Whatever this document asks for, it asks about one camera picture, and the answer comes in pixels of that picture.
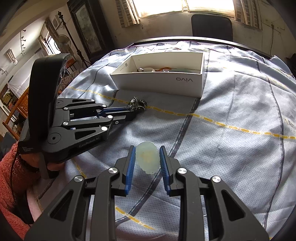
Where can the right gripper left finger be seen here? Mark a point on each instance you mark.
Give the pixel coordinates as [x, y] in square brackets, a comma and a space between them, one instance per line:
[125, 167]

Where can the black office chair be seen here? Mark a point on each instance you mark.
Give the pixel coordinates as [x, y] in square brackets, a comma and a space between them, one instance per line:
[212, 26]

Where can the standing electric fan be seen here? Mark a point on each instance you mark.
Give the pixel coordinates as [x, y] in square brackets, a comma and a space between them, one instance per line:
[64, 44]

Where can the orange fleece sleeve forearm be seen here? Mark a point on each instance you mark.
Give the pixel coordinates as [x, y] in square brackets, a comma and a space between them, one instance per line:
[17, 175]

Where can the white cardboard box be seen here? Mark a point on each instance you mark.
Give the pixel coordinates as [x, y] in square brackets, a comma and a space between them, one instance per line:
[152, 72]

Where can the patterned curtain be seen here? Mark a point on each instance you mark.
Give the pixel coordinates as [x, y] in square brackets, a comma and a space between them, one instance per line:
[248, 12]
[127, 13]

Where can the left hand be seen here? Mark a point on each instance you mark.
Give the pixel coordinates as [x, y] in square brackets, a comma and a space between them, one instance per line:
[31, 162]

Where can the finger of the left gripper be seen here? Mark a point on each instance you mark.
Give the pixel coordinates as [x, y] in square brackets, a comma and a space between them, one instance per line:
[114, 111]
[122, 119]

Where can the left patterned curtain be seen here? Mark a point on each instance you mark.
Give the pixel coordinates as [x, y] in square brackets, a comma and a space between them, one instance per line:
[127, 13]

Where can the dark bed frame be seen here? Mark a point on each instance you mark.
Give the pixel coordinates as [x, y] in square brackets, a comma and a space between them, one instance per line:
[199, 40]

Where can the light blue quilt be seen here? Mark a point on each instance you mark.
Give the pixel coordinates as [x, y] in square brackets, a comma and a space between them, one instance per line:
[242, 129]

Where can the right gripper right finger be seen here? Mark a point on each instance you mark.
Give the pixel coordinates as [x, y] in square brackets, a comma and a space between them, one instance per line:
[174, 182]

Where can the black coat stand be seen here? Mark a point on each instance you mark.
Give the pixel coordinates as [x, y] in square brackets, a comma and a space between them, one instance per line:
[79, 53]

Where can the dark framed picture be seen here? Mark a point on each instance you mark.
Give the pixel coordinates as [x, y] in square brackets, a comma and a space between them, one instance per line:
[91, 27]

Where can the right patterned curtain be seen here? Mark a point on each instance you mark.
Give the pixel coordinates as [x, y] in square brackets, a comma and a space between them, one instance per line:
[248, 12]

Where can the green jade bangle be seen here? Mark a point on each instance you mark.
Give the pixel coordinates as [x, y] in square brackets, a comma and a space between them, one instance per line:
[185, 70]

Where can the pale jade carved pendant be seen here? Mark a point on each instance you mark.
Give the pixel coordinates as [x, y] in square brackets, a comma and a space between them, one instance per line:
[147, 157]

